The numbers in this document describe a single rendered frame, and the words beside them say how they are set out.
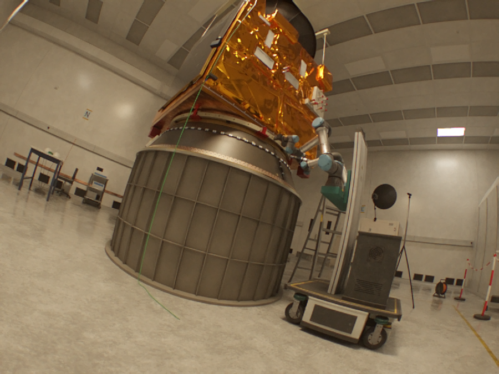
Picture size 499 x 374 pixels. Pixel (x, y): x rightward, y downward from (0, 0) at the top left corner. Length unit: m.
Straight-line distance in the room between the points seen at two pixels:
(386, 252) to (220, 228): 1.28
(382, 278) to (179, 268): 1.53
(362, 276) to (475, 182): 8.37
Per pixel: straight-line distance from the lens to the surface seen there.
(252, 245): 1.87
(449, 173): 9.53
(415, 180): 9.35
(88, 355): 0.98
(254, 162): 1.95
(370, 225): 4.96
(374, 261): 1.61
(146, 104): 7.71
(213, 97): 2.06
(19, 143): 7.56
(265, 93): 2.49
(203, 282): 1.81
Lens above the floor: 0.66
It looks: 12 degrees up
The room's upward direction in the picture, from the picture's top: 15 degrees clockwise
